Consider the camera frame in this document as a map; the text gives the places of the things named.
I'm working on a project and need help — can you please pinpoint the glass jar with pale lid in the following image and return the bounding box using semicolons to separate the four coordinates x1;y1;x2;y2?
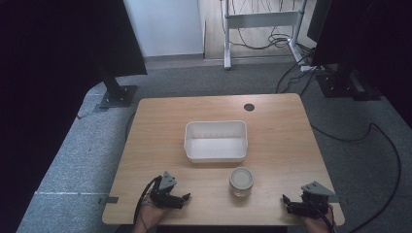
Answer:
228;166;255;198

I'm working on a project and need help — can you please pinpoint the black cable beside table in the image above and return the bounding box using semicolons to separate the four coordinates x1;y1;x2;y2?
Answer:
124;111;137;143

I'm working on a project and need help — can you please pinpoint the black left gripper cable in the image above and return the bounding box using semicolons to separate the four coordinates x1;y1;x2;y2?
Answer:
132;175;162;225

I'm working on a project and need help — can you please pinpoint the black cables to power strip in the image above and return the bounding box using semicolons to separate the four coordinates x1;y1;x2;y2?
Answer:
274;45;319;97

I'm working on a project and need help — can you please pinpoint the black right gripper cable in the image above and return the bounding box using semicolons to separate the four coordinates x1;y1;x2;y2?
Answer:
307;195;337;233

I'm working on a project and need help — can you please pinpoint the black curtain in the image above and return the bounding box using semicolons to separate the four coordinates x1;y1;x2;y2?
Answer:
0;0;149;233
311;0;412;128

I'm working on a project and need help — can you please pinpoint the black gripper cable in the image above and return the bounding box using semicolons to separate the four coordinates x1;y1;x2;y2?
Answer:
132;175;162;225
307;195;337;233

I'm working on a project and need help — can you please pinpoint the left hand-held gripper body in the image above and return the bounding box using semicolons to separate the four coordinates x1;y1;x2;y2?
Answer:
149;171;185;210

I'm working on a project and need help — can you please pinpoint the black metal stand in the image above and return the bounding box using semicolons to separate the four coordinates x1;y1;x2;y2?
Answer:
315;63;383;102
94;61;139;110

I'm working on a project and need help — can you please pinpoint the bundle of black desk cables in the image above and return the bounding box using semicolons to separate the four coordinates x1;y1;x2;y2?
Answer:
228;0;296;51

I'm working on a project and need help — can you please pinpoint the white plastic bin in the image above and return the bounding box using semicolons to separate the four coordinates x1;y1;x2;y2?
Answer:
183;119;249;164

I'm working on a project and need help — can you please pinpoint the grey table edge bracket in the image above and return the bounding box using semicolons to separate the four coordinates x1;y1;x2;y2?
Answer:
97;195;120;206

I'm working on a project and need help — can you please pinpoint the white desk frame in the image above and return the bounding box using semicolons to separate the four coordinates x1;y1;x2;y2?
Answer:
221;0;309;71

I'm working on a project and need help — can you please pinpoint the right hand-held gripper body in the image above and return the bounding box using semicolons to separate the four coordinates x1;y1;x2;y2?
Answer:
287;181;336;219

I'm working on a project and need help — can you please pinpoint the person's left hand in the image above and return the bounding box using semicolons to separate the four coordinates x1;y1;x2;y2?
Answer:
137;193;170;229

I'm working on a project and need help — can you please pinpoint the long black floor cable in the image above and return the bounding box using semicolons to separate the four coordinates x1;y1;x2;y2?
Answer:
310;121;403;233

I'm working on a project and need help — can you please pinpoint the white power strip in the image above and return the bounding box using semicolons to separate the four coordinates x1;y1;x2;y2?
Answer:
298;65;326;73

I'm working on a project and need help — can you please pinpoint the person's right hand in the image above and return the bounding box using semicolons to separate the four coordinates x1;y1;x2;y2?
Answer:
302;207;335;233

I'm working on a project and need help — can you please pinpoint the dark monitor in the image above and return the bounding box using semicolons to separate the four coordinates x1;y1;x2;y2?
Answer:
306;0;334;45

